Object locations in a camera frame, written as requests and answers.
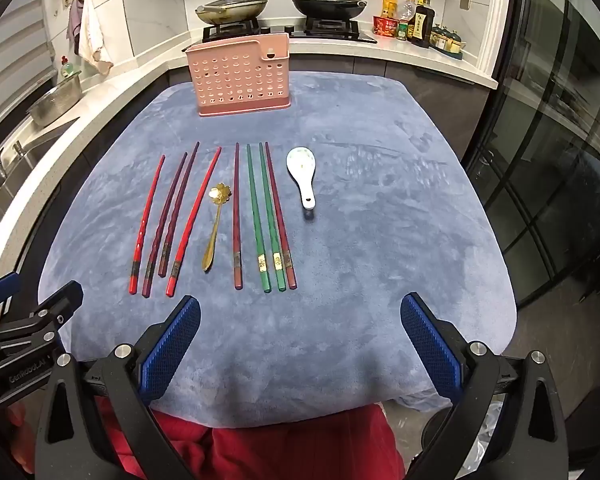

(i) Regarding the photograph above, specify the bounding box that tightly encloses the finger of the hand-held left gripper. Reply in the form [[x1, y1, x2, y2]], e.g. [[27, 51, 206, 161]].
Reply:
[[0, 280, 84, 361], [0, 271, 22, 311]]

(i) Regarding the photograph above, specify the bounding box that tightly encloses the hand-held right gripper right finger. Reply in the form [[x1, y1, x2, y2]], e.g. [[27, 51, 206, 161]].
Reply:
[[400, 292, 568, 480]]

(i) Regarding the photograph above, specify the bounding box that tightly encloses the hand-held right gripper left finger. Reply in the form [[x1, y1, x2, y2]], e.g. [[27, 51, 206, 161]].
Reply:
[[32, 295, 203, 480]]

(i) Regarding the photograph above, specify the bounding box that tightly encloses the maroon chopstick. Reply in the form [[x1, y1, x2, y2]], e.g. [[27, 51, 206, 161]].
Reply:
[[141, 152, 188, 297]]

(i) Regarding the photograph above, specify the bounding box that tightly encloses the purple chopstick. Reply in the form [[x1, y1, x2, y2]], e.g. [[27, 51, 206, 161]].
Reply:
[[157, 141, 201, 278]]

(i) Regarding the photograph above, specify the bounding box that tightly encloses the green chopstick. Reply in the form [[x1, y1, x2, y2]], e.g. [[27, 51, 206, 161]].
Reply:
[[258, 142, 287, 292], [246, 144, 272, 294]]

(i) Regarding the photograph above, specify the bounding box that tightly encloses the dark red chopstick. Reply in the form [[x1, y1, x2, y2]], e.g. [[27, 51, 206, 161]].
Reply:
[[233, 142, 243, 290], [265, 141, 298, 290]]

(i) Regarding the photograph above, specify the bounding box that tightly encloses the white ceramic spoon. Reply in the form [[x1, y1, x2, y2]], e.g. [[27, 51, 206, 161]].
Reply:
[[286, 147, 319, 210]]

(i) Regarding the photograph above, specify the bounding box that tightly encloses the pink perforated utensil holder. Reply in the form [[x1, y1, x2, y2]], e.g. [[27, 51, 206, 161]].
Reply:
[[182, 30, 293, 118]]

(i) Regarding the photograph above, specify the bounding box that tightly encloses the blue-grey plush table cloth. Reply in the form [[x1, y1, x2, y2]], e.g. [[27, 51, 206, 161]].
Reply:
[[37, 71, 518, 428]]

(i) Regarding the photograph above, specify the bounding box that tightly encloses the steel sink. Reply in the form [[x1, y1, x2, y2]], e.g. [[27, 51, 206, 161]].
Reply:
[[0, 125, 61, 221]]

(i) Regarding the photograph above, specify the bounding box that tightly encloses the gold flower spoon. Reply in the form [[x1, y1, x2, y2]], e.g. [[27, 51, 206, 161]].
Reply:
[[202, 182, 231, 273]]

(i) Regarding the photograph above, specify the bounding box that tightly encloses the steel colander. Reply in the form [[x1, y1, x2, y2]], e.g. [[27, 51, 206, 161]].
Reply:
[[26, 77, 85, 128]]

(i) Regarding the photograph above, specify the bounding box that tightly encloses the green dish soap bottle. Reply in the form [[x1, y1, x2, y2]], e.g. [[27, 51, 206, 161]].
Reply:
[[60, 56, 83, 82]]

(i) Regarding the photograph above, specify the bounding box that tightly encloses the glass door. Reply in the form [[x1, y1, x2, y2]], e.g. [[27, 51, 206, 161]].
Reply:
[[480, 0, 600, 311]]

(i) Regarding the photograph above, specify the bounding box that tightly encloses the white hanging towel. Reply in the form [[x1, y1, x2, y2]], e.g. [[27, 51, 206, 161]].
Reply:
[[77, 0, 115, 76]]

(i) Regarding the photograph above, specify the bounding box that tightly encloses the purple hanging cloth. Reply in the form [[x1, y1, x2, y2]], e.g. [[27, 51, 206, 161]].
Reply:
[[67, 0, 86, 41]]

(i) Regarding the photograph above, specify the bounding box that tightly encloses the red instant noodle bowl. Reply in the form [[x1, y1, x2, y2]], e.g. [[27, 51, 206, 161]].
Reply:
[[372, 15, 401, 38]]

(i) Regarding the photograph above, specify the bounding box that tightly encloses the grey wok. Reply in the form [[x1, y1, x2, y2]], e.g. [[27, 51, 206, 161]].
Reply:
[[195, 2, 270, 26]]

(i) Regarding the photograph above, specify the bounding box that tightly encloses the black gas stove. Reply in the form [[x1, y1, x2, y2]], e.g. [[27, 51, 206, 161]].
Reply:
[[201, 16, 378, 44]]

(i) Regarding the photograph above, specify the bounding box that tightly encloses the black wok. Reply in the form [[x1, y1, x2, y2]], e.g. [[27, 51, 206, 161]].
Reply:
[[292, 0, 368, 22]]

